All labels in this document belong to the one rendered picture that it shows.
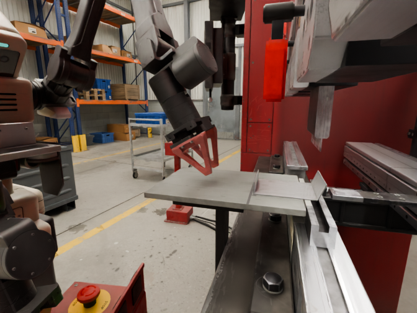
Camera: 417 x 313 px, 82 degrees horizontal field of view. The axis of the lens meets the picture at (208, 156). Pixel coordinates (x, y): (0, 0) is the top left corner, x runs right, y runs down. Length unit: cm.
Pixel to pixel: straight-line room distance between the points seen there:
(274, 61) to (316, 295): 24
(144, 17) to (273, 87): 35
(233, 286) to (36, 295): 29
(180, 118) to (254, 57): 92
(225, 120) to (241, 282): 755
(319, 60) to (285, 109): 109
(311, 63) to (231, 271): 35
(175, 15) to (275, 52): 891
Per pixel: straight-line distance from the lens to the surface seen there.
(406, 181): 73
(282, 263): 43
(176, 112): 44
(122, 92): 826
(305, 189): 46
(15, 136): 80
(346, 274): 33
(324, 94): 39
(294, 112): 129
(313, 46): 19
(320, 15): 19
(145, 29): 53
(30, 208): 88
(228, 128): 788
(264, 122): 129
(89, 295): 55
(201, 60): 41
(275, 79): 27
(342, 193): 46
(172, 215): 246
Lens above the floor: 115
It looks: 12 degrees down
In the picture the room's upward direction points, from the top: straight up
